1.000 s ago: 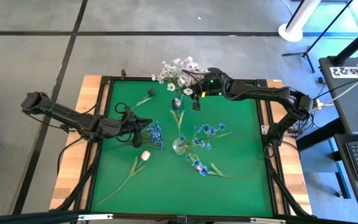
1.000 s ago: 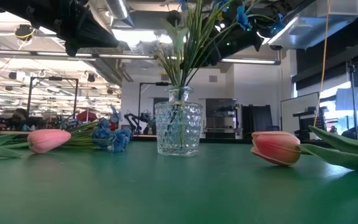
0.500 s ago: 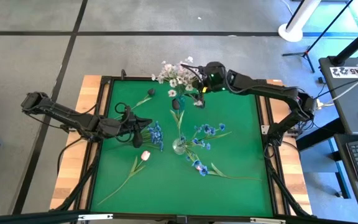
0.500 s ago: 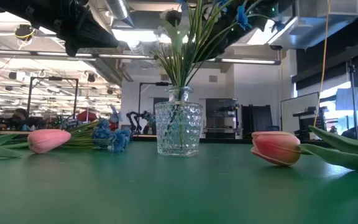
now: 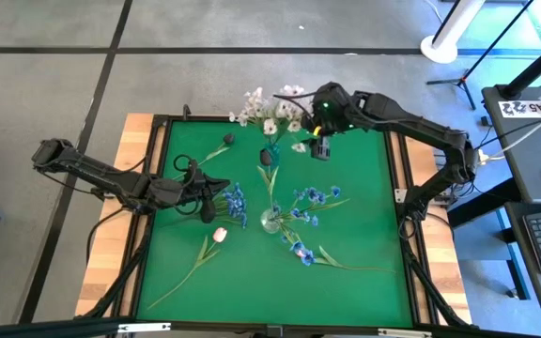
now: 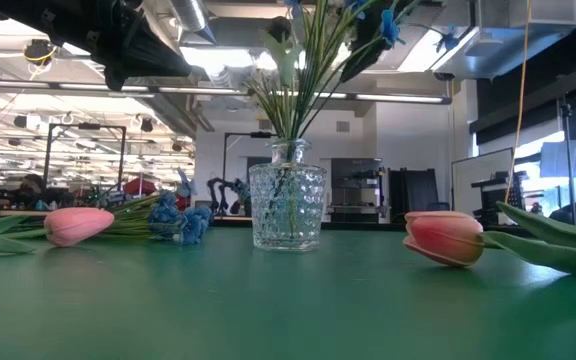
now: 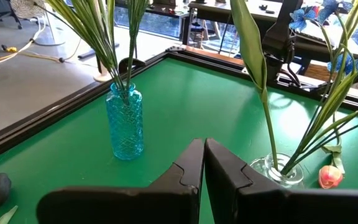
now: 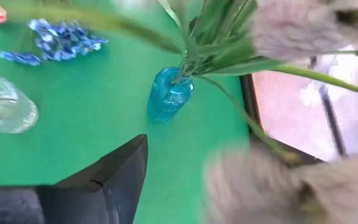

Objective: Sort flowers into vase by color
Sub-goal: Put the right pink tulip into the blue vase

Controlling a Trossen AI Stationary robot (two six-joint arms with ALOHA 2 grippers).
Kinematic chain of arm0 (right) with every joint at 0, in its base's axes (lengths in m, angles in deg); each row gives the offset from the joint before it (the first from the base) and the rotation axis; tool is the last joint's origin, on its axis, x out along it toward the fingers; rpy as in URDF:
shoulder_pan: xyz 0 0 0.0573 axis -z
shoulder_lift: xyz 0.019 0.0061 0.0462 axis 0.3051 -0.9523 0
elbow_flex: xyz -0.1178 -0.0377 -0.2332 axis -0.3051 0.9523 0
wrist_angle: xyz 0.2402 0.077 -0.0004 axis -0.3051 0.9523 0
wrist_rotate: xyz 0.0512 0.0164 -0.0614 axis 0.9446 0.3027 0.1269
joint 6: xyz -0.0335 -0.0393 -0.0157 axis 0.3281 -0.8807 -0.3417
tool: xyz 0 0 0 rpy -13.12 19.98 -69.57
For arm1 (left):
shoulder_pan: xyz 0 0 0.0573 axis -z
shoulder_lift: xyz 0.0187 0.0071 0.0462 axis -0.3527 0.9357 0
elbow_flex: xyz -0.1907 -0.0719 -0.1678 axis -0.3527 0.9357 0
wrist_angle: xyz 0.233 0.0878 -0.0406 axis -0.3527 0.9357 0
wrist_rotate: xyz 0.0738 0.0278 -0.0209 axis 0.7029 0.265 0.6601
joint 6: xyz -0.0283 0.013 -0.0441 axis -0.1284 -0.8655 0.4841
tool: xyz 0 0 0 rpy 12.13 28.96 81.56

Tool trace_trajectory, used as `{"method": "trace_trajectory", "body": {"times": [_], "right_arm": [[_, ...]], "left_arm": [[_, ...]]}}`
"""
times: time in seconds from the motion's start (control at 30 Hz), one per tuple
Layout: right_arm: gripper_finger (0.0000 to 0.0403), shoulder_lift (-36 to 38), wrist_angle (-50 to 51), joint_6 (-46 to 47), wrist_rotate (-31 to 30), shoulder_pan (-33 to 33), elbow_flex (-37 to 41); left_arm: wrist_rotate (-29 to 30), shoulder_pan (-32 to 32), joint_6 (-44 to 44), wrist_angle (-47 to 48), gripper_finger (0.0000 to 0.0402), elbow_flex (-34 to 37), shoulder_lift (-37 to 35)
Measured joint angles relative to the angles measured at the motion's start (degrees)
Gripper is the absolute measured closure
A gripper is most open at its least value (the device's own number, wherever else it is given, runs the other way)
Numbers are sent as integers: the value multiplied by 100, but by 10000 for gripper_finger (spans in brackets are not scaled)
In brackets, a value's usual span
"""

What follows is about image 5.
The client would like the pale pink tulip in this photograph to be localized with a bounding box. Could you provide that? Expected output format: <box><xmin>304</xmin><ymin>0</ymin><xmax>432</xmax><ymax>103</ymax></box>
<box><xmin>147</xmin><ymin>226</ymin><xmax>229</xmax><ymax>311</ymax></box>

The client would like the dark purple tulip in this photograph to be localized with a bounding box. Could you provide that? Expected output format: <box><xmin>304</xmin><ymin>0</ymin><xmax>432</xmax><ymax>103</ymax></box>
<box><xmin>190</xmin><ymin>132</ymin><xmax>237</xmax><ymax>170</ymax></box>
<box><xmin>256</xmin><ymin>147</ymin><xmax>282</xmax><ymax>222</ymax></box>

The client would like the white label with numbers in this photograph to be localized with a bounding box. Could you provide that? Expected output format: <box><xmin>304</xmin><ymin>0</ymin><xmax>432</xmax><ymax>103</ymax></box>
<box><xmin>498</xmin><ymin>98</ymin><xmax>541</xmax><ymax>118</ymax></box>

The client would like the silver frame bracket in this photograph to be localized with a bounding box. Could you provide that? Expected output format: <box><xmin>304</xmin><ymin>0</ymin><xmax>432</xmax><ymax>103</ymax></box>
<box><xmin>117</xmin><ymin>322</ymin><xmax>172</xmax><ymax>334</ymax></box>
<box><xmin>377</xmin><ymin>328</ymin><xmax>434</xmax><ymax>338</ymax></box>

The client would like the green table mat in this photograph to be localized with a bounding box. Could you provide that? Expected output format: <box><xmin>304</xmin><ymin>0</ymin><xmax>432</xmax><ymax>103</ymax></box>
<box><xmin>136</xmin><ymin>119</ymin><xmax>415</xmax><ymax>329</ymax></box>

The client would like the black tripod stand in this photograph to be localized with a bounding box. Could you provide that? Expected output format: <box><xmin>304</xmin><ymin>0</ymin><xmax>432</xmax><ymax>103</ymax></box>
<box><xmin>425</xmin><ymin>0</ymin><xmax>534</xmax><ymax>112</ymax></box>

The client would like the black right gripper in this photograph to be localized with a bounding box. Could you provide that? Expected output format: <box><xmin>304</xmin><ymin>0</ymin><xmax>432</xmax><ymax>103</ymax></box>
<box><xmin>301</xmin><ymin>83</ymin><xmax>352</xmax><ymax>162</ymax></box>

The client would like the clear textured glass vase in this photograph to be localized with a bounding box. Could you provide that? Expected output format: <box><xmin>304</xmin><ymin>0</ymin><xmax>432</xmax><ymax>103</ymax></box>
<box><xmin>259</xmin><ymin>208</ymin><xmax>284</xmax><ymax>235</ymax></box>

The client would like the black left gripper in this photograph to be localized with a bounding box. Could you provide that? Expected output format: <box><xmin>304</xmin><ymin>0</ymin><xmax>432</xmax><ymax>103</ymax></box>
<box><xmin>150</xmin><ymin>168</ymin><xmax>231</xmax><ymax>224</ymax></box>

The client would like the grey desk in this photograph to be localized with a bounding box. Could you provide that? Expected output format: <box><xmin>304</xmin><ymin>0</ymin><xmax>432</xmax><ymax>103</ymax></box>
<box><xmin>480</xmin><ymin>84</ymin><xmax>541</xmax><ymax>320</ymax></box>

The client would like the blue desk leg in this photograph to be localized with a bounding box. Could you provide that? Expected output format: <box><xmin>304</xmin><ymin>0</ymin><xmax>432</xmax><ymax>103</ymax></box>
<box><xmin>495</xmin><ymin>206</ymin><xmax>533</xmax><ymax>301</ymax></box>

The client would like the white pole with round base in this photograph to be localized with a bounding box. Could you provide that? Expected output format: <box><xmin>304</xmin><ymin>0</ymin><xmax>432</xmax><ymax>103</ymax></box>
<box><xmin>419</xmin><ymin>0</ymin><xmax>487</xmax><ymax>65</ymax></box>

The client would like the black table frame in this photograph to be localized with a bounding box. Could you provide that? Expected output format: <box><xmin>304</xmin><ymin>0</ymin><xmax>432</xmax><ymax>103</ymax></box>
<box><xmin>75</xmin><ymin>105</ymin><xmax>476</xmax><ymax>330</ymax></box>

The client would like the black desk stand pole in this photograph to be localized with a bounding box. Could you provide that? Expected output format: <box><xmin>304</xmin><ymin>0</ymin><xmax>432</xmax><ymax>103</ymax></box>
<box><xmin>500</xmin><ymin>27</ymin><xmax>541</xmax><ymax>100</ymax></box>

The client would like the black aluminium frame beam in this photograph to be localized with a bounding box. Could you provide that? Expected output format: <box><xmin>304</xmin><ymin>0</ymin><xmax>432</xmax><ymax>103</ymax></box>
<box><xmin>0</xmin><ymin>317</ymin><xmax>541</xmax><ymax>338</ymax></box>

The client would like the black cable bundle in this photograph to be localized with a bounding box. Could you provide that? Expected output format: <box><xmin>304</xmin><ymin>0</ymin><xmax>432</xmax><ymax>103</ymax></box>
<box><xmin>75</xmin><ymin>206</ymin><xmax>152</xmax><ymax>320</ymax></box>
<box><xmin>401</xmin><ymin>224</ymin><xmax>471</xmax><ymax>328</ymax></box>

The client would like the blue flower bunch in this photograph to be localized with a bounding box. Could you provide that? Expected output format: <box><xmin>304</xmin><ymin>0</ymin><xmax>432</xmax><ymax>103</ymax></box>
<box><xmin>270</xmin><ymin>185</ymin><xmax>351</xmax><ymax>268</ymax></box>
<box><xmin>202</xmin><ymin>182</ymin><xmax>249</xmax><ymax>230</ymax></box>

